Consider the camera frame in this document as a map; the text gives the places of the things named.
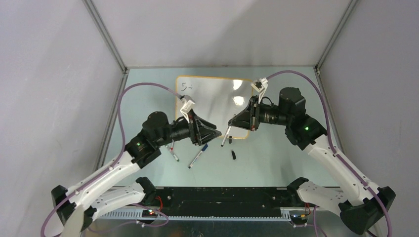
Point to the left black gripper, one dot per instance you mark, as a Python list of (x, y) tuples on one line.
[(199, 134)]

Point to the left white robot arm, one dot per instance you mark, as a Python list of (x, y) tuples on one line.
[(93, 194)]

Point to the green capped marker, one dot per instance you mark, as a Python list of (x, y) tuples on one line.
[(170, 149)]

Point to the aluminium frame post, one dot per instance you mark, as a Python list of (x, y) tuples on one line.
[(336, 33), (100, 24)]

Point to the black whiteboard marker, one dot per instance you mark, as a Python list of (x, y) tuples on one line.
[(226, 135)]

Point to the right aluminium frame post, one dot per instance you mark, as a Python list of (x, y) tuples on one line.
[(336, 33)]

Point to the left aluminium frame post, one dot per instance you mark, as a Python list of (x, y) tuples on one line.
[(100, 24)]

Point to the yellow framed whiteboard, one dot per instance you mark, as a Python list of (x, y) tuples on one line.
[(217, 100)]

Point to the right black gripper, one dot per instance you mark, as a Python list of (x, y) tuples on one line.
[(249, 118)]

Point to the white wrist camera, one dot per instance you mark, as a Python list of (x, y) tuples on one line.
[(187, 105), (260, 86)]

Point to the black marker cap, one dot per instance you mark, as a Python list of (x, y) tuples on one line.
[(233, 155)]

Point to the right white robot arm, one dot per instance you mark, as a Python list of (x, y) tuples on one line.
[(360, 203)]

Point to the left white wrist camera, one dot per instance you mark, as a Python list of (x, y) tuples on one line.
[(187, 105)]

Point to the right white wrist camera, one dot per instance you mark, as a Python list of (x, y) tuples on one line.
[(260, 86)]

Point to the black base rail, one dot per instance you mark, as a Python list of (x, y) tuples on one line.
[(229, 202)]

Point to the blue capped marker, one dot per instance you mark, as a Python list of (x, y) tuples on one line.
[(197, 156)]

